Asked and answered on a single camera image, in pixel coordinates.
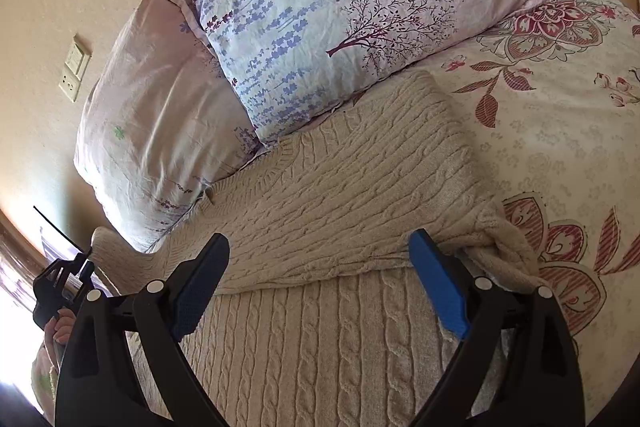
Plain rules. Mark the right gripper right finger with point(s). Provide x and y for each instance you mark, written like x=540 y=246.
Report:
x=541 y=385

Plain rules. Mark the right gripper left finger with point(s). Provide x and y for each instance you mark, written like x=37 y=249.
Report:
x=98 y=385

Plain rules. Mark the beige cable-knit sweater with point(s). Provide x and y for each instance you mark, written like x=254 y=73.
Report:
x=320 y=319

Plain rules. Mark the person's left hand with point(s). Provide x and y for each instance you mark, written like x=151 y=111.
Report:
x=57 y=331

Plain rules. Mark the pale pink pillow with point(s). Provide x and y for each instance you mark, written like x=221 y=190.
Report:
x=160 y=127

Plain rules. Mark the floral bed quilt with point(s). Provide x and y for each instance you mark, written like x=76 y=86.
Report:
x=550 y=99

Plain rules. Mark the wall switch and socket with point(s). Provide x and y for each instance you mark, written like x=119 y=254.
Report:
x=74 y=68

